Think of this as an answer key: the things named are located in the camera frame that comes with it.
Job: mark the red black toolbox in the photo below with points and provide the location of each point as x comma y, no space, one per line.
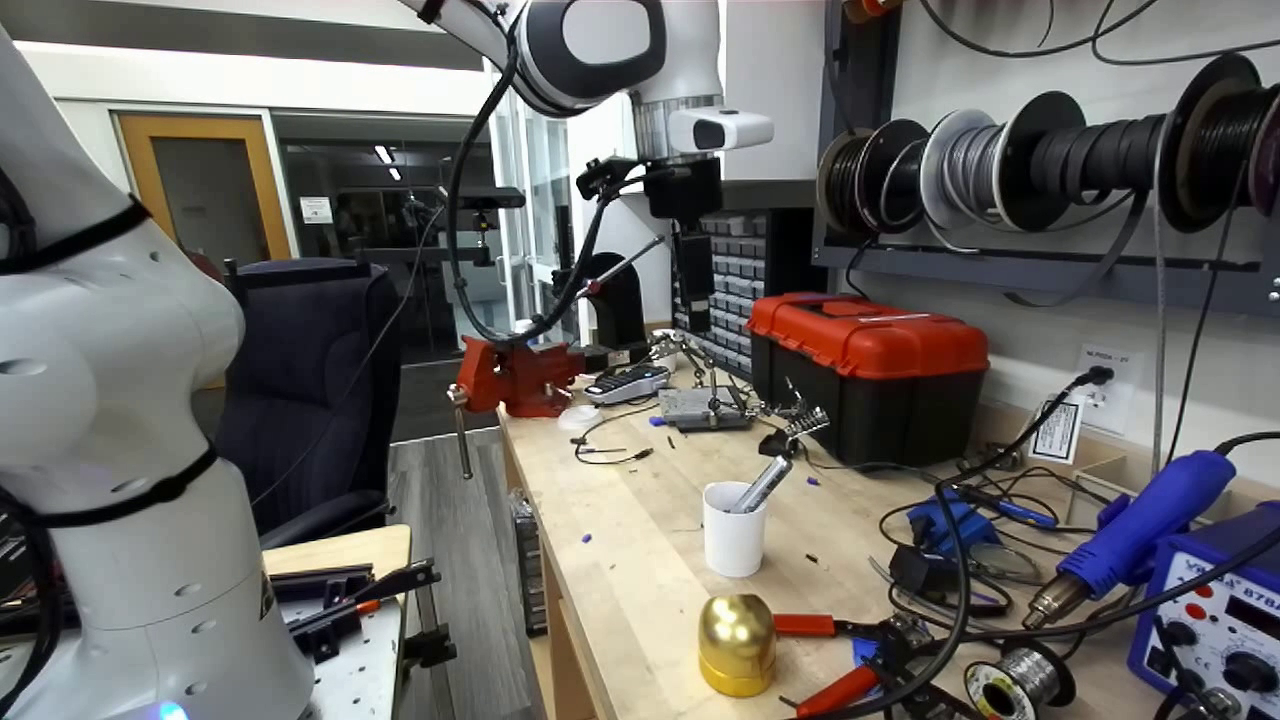
896,387

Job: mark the wire spool rack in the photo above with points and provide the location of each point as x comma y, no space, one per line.
1195,165

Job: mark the helping hands soldering stand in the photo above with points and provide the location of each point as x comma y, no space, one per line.
711,400

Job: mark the grey black Sharpie marker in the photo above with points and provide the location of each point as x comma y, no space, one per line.
760,487

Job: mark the white foreground robot arm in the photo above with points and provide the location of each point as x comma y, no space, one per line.
105,334

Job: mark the red bench vise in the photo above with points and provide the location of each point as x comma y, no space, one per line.
513,376

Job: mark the blue hot air gun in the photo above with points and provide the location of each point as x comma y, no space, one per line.
1129,528

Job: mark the white plastic cup with handle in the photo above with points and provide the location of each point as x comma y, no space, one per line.
732,542

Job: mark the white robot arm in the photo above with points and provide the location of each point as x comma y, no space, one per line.
561,59

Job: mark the black office chair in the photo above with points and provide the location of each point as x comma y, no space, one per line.
315,394

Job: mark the small parts drawer cabinet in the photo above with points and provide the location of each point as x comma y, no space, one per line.
747,264

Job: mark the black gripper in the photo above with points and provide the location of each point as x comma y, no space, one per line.
684,195

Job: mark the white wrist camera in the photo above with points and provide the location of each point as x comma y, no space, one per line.
716,131

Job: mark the red handled pliers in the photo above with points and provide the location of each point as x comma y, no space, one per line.
848,661

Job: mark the solder wire spool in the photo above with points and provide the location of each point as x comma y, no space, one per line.
1021,686

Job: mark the blue soldering station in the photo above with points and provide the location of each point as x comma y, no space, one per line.
1225,632

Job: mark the gold brass wool tip cleaner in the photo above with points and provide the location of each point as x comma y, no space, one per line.
736,644

